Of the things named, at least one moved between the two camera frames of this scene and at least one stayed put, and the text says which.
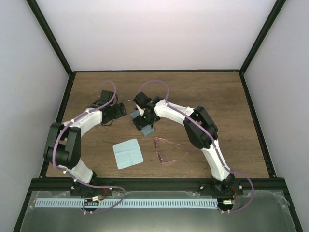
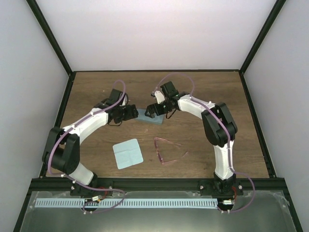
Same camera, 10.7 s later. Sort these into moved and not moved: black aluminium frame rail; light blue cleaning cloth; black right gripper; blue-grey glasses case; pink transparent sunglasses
Moved: black right gripper; blue-grey glasses case
Not moved: black aluminium frame rail; light blue cleaning cloth; pink transparent sunglasses
